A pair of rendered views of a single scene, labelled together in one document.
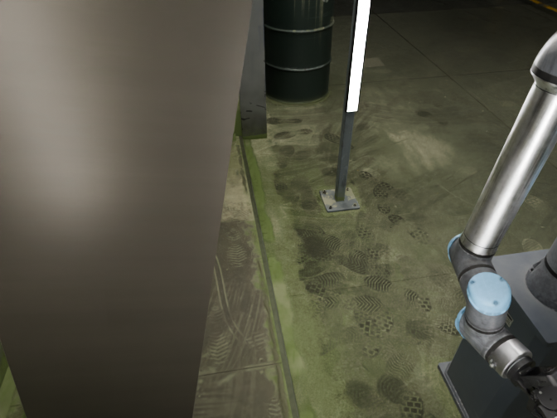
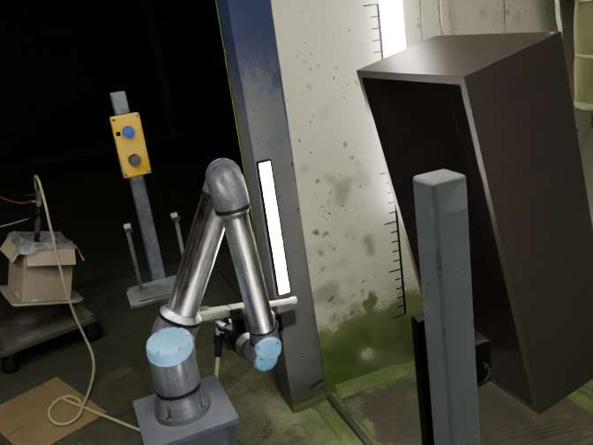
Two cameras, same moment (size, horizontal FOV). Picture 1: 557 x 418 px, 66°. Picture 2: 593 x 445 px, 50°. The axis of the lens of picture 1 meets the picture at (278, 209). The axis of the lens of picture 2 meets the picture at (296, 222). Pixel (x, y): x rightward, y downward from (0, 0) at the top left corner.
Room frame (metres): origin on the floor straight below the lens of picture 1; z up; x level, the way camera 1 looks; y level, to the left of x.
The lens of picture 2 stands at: (2.70, -0.68, 1.85)
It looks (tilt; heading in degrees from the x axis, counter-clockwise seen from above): 18 degrees down; 170
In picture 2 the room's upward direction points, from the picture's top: 8 degrees counter-clockwise
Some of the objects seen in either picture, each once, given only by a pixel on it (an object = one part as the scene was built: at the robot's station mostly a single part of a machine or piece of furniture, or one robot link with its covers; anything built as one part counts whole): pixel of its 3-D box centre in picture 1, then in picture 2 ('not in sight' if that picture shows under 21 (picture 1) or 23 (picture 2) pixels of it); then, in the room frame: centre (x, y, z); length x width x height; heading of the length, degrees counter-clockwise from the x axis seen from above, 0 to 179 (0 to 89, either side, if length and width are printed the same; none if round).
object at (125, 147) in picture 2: not in sight; (131, 145); (-0.05, -0.85, 1.42); 0.12 x 0.06 x 0.26; 99
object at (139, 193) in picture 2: not in sight; (157, 270); (-0.11, -0.86, 0.82); 0.06 x 0.06 x 1.64; 9
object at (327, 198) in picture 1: (339, 199); not in sight; (1.99, -0.37, 0.01); 0.20 x 0.20 x 0.01; 9
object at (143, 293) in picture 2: not in sight; (158, 254); (0.05, -0.83, 0.95); 0.26 x 0.15 x 0.32; 99
